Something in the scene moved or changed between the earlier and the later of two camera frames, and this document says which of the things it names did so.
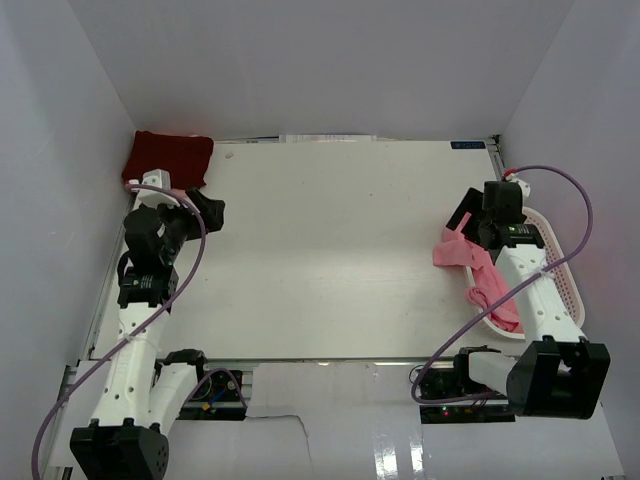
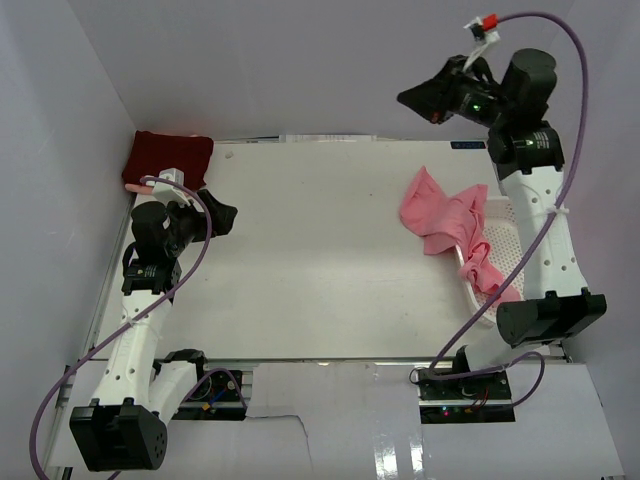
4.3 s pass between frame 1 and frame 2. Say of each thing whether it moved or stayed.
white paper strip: stayed
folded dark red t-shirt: stayed
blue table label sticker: stayed
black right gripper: moved
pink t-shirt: moved
